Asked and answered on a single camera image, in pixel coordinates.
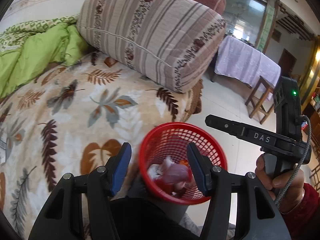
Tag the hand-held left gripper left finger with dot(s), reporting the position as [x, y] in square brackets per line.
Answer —
[122, 170]

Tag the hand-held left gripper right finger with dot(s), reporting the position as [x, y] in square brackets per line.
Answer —
[197, 170]

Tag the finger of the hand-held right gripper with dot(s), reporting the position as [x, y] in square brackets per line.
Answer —
[225, 126]

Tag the orange white wrapper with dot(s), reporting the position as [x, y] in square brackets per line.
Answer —
[184, 162]

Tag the pink plastic bag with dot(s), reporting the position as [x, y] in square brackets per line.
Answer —
[175, 173]

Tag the red mesh basket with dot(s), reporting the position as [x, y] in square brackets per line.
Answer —
[172, 140]

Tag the person's right forearm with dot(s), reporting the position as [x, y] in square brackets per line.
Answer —
[306, 217]

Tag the person's right hand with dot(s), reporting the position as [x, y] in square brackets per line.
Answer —
[296, 190]

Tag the wooden stool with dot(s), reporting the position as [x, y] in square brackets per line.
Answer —
[262, 97]

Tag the brown wooden door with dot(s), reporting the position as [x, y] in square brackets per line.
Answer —
[287, 60]

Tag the table with lavender tablecloth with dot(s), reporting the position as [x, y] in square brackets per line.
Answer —
[245, 62]

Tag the leaf printed blanket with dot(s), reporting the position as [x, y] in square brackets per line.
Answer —
[75, 120]

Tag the thin metal bangle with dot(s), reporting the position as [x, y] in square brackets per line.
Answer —
[297, 203]

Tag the wooden lattice fixture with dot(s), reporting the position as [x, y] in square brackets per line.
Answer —
[292, 22]

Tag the striped floral cushion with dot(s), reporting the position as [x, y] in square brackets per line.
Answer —
[155, 37]

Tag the wooden framed glass window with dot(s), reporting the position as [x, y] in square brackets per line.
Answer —
[245, 12]

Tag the green quilt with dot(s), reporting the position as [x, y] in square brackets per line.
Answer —
[32, 52]

